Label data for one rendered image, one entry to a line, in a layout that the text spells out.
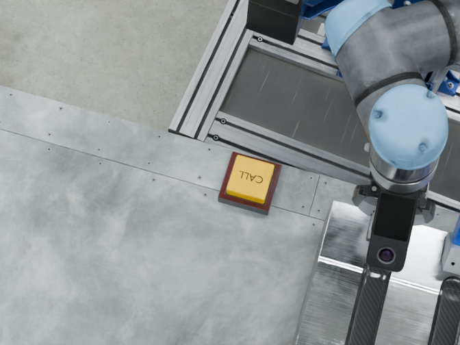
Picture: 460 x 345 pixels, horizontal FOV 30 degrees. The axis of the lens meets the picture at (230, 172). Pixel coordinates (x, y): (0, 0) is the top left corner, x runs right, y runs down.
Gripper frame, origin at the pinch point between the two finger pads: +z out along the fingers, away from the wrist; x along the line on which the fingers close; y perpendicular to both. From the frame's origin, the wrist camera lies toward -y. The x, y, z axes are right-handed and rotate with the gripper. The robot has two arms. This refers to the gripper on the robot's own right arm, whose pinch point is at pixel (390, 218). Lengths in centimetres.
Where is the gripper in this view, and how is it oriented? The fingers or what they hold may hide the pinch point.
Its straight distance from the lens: 118.2
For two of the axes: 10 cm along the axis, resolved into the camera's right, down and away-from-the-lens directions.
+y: 2.7, -9.4, 2.2
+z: 1.4, 2.7, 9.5
